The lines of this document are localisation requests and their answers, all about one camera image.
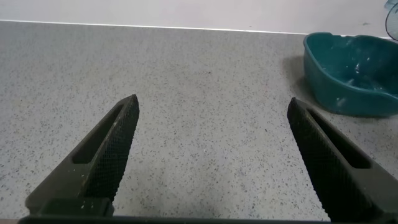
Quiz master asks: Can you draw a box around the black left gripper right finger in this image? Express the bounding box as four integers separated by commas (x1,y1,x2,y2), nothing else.
286,96,398,224

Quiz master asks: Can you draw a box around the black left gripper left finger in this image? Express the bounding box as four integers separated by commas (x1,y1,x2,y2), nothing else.
25,94,140,218

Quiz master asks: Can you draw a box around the ribbed transparent plastic cup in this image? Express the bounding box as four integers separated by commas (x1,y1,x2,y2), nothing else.
384,0,398,42

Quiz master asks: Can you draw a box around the teal plastic square tray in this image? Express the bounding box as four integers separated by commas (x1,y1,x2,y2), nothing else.
303,32,398,118

